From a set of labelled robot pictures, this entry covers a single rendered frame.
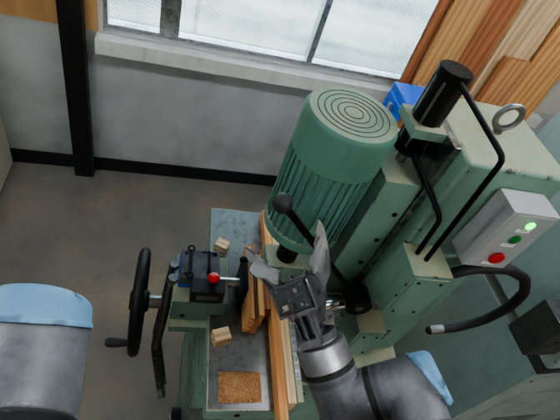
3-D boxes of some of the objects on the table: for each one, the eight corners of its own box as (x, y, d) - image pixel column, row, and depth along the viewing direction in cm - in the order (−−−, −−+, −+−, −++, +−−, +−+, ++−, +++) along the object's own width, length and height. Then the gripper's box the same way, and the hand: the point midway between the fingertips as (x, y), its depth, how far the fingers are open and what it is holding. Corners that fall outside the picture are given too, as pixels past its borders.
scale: (277, 214, 128) (277, 214, 128) (281, 215, 129) (281, 215, 129) (296, 379, 95) (296, 379, 95) (301, 379, 96) (301, 379, 96)
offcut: (213, 347, 101) (216, 342, 98) (210, 336, 103) (212, 329, 100) (229, 343, 103) (232, 337, 100) (225, 332, 104) (227, 326, 102)
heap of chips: (218, 371, 97) (219, 368, 96) (260, 372, 100) (262, 368, 99) (218, 402, 93) (219, 400, 91) (262, 402, 95) (263, 400, 94)
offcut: (212, 252, 119) (214, 243, 116) (217, 244, 122) (219, 236, 119) (223, 257, 119) (226, 249, 116) (227, 249, 121) (230, 241, 119)
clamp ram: (213, 276, 114) (219, 257, 107) (240, 277, 116) (247, 259, 109) (212, 305, 108) (218, 287, 101) (242, 307, 110) (248, 289, 103)
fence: (271, 213, 135) (275, 202, 132) (276, 214, 136) (280, 203, 132) (291, 410, 96) (297, 402, 92) (297, 410, 96) (305, 402, 92)
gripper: (369, 333, 66) (323, 217, 67) (259, 365, 71) (219, 256, 73) (372, 317, 74) (332, 213, 75) (274, 347, 80) (238, 249, 81)
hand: (282, 232), depth 77 cm, fingers open, 14 cm apart
